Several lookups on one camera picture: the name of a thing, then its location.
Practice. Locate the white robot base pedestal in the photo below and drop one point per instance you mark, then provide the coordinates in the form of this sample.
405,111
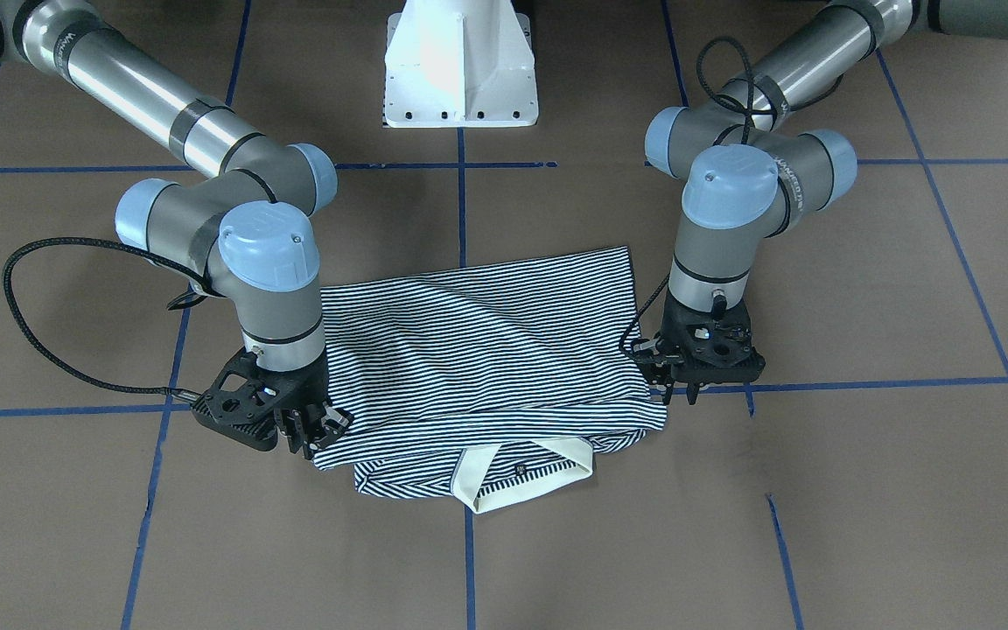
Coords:
460,64

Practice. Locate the blue white striped polo shirt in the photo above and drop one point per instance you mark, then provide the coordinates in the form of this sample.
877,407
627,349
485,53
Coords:
492,385

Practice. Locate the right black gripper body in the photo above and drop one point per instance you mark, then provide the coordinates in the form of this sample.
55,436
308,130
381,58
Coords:
312,393

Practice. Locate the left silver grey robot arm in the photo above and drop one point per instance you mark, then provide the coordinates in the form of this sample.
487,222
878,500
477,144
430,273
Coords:
744,182

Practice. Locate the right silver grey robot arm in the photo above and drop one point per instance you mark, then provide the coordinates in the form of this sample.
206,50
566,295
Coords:
245,234

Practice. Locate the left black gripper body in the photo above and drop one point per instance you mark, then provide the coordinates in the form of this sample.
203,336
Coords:
655,367

